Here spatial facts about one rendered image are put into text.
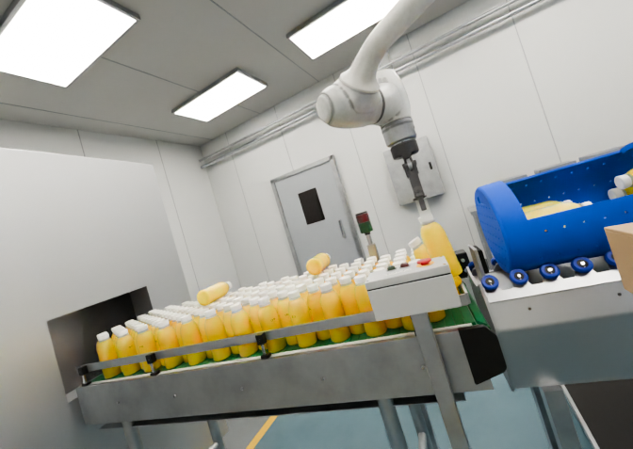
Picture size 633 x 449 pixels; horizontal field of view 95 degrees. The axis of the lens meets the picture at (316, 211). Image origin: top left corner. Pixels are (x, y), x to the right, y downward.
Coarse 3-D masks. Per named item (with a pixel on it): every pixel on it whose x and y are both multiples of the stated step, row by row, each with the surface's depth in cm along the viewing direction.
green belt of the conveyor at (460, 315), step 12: (456, 312) 87; (468, 312) 84; (480, 312) 86; (432, 324) 83; (444, 324) 81; (456, 324) 79; (480, 324) 77; (360, 336) 90; (288, 348) 97; (300, 348) 94; (204, 360) 110; (228, 360) 103; (144, 372) 117
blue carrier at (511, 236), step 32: (608, 160) 89; (480, 192) 89; (512, 192) 82; (544, 192) 98; (576, 192) 96; (480, 224) 104; (512, 224) 78; (544, 224) 76; (576, 224) 74; (608, 224) 72; (512, 256) 80; (544, 256) 79; (576, 256) 78
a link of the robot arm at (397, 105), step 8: (384, 72) 80; (392, 72) 80; (384, 80) 79; (392, 80) 79; (400, 80) 81; (384, 88) 77; (392, 88) 78; (400, 88) 79; (384, 96) 76; (392, 96) 77; (400, 96) 79; (384, 104) 76; (392, 104) 77; (400, 104) 78; (408, 104) 80; (384, 112) 77; (392, 112) 78; (400, 112) 79; (408, 112) 80; (384, 120) 80; (392, 120) 80
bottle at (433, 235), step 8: (424, 224) 81; (432, 224) 80; (424, 232) 81; (432, 232) 79; (440, 232) 79; (424, 240) 81; (432, 240) 79; (440, 240) 79; (448, 240) 80; (432, 248) 79; (440, 248) 78; (448, 248) 79; (432, 256) 80; (448, 256) 78; (456, 256) 80; (448, 264) 78; (456, 264) 78; (456, 272) 78
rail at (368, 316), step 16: (464, 304) 77; (320, 320) 91; (336, 320) 88; (352, 320) 87; (368, 320) 85; (240, 336) 100; (272, 336) 96; (160, 352) 111; (176, 352) 109; (192, 352) 106; (96, 368) 123
